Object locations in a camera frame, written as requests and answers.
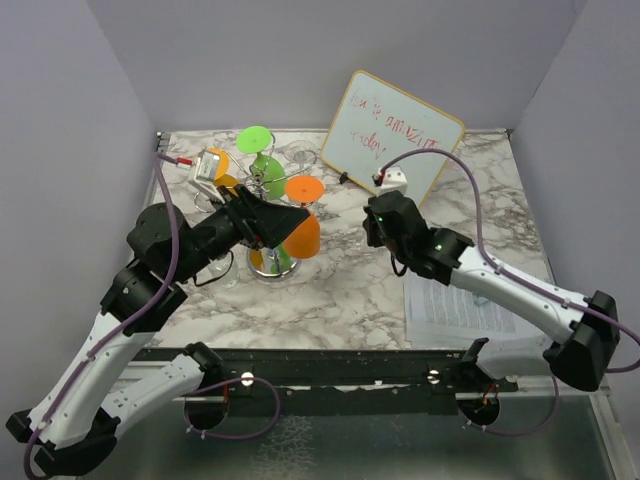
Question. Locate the printed paper sheets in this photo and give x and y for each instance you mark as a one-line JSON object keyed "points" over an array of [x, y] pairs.
{"points": [[440, 316]]}

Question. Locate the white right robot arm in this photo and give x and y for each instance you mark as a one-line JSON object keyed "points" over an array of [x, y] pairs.
{"points": [[582, 333]]}

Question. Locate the aluminium table edge rail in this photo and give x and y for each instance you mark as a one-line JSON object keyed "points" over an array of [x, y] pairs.
{"points": [[86, 418]]}

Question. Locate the clear wine glass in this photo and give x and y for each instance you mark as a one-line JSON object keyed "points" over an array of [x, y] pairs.
{"points": [[224, 270], [302, 153]]}

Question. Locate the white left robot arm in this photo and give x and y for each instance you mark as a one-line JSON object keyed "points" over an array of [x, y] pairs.
{"points": [[79, 422]]}

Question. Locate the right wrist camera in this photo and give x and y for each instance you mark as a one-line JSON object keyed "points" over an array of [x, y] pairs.
{"points": [[390, 180]]}

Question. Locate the green wine glass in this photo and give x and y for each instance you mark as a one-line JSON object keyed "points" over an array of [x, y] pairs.
{"points": [[266, 172]]}

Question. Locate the black front mounting rail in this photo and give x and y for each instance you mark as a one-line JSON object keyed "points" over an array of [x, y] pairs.
{"points": [[348, 382]]}

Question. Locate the yellow framed whiteboard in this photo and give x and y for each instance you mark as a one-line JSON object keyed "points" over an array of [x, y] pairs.
{"points": [[376, 122]]}

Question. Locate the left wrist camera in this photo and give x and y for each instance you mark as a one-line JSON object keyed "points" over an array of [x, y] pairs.
{"points": [[201, 173]]}

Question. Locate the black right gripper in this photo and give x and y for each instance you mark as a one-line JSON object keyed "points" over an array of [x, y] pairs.
{"points": [[372, 238]]}

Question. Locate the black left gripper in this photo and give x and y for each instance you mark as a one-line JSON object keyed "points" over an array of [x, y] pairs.
{"points": [[261, 220]]}

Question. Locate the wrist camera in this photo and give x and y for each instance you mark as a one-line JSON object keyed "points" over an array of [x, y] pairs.
{"points": [[390, 180], [201, 173]]}

